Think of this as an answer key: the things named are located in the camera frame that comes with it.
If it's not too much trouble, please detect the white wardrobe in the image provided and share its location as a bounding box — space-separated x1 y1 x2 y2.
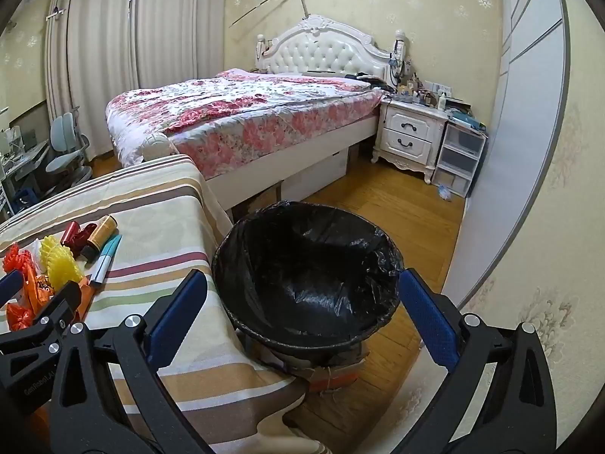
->
442 0 572 303

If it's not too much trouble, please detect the orange-red foam fruit net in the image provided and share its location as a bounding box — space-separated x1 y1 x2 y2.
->
1 242 24 272

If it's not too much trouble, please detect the white storage box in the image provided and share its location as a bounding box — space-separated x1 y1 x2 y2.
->
282 149 351 199

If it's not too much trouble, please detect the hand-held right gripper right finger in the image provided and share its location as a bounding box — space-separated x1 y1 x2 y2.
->
397 269 559 454

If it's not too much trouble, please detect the thin metal rod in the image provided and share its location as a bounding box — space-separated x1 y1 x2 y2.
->
230 0 313 28

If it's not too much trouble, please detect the white tissue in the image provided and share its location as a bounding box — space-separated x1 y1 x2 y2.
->
21 239 45 270

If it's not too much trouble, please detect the blue stool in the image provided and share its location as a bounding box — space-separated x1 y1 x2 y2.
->
9 189 41 213

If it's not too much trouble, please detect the floral bedspread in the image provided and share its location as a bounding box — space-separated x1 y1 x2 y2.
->
105 68 385 167

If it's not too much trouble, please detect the white nightstand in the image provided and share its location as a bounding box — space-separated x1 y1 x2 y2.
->
372 97 450 185

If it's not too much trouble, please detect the plastic drawer unit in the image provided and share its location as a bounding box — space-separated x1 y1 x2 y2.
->
432 120 487 199

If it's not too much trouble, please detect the long orange snack wrapper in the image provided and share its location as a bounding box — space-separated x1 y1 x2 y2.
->
19 265 94 325

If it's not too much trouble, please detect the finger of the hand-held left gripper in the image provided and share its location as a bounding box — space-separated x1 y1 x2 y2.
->
0 281 82 353
0 269 24 306

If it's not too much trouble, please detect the red wrapper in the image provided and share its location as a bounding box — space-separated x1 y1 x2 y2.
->
78 224 98 252

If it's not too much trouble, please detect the brown cardboard box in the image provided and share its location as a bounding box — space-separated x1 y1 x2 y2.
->
239 184 283 213

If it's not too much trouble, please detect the teal and white marker pen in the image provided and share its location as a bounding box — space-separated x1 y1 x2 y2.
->
89 234 123 287

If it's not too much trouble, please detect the cluster of small nightstand items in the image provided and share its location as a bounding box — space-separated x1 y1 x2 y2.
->
385 68 473 109

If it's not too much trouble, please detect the white bed with tufted headboard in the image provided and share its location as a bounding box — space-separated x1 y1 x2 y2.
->
106 15 410 211

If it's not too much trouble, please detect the grey desk chair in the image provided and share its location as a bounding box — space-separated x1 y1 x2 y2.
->
46 112 93 185

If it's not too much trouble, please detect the small dark item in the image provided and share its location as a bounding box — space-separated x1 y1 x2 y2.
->
345 73 395 92

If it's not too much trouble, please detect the small red bottle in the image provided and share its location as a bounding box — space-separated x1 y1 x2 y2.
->
60 221 86 249

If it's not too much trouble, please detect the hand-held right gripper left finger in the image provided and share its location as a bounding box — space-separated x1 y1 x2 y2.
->
50 269 223 454

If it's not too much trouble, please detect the beige curtain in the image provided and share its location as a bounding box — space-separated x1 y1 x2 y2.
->
132 0 228 93
45 0 138 159

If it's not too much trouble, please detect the trash bin with black bag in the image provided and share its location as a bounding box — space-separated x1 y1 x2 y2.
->
212 201 406 356

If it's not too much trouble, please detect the stack of books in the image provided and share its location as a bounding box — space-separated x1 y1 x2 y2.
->
447 99 487 131

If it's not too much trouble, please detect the striped tablecloth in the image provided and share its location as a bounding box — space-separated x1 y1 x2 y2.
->
0 154 313 454

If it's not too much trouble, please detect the gold bottle with black cap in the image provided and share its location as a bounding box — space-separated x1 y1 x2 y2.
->
81 215 119 262

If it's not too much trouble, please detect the yellow foam fruit net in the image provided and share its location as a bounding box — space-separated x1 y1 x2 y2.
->
39 236 82 294

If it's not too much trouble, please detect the white desk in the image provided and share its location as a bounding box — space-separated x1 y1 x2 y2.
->
0 125 53 213

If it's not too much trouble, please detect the white round bedpost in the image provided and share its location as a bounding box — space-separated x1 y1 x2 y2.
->
142 133 174 162

